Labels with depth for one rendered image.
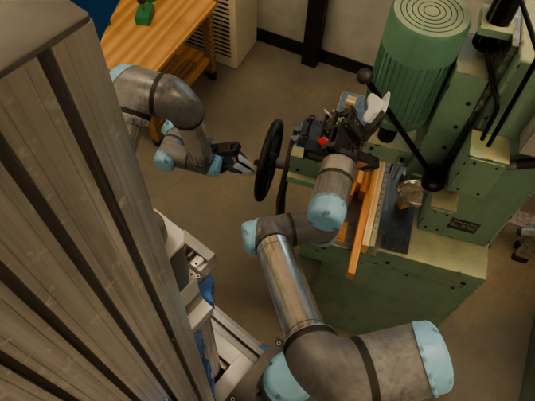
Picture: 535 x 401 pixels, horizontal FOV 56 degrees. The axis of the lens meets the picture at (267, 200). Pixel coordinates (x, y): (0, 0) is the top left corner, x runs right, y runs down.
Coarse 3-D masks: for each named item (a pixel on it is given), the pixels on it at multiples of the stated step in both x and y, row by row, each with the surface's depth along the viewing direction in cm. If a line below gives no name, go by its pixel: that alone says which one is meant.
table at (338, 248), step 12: (360, 96) 177; (360, 108) 174; (360, 120) 171; (288, 180) 164; (300, 180) 162; (312, 180) 162; (348, 204) 154; (360, 204) 154; (348, 216) 152; (348, 228) 150; (336, 240) 148; (348, 240) 148; (336, 252) 150; (348, 252) 148; (360, 252) 146
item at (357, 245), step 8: (376, 176) 155; (368, 184) 153; (368, 192) 152; (368, 200) 150; (368, 208) 149; (360, 216) 148; (360, 224) 146; (360, 232) 145; (360, 240) 143; (352, 248) 145; (360, 248) 142; (352, 256) 141; (352, 264) 139; (352, 272) 138
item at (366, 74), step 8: (360, 72) 110; (368, 72) 110; (360, 80) 110; (368, 80) 110; (376, 88) 113; (392, 112) 118; (392, 120) 119; (400, 128) 121; (408, 136) 123; (408, 144) 124; (416, 152) 126; (424, 160) 129; (424, 168) 130; (432, 168) 132; (440, 168) 131; (424, 176) 132; (432, 176) 130; (440, 176) 130; (424, 184) 132; (432, 184) 132; (440, 184) 131
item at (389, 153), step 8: (376, 136) 146; (400, 136) 147; (368, 144) 146; (376, 144) 145; (384, 144) 145; (392, 144) 145; (400, 144) 145; (368, 152) 149; (376, 152) 148; (384, 152) 147; (392, 152) 146; (400, 152) 145; (408, 152) 144; (384, 160) 150; (392, 160) 149; (408, 160) 146
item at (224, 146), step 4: (216, 144) 179; (220, 144) 178; (224, 144) 177; (228, 144) 175; (232, 144) 174; (236, 144) 173; (212, 148) 179; (216, 148) 177; (220, 148) 176; (224, 148) 175; (228, 148) 173; (232, 148) 173; (236, 148) 173; (216, 152) 176; (220, 152) 175; (224, 152) 174; (228, 152) 173; (232, 152) 173; (236, 152) 173; (224, 156) 176
